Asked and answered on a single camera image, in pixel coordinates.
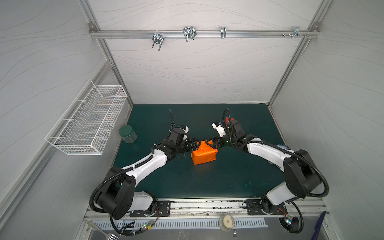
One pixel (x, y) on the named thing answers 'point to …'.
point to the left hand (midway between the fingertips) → (198, 141)
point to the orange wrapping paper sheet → (206, 153)
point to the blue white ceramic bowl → (283, 146)
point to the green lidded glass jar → (128, 134)
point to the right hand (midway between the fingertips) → (212, 136)
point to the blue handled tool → (318, 226)
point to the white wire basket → (85, 126)
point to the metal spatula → (110, 236)
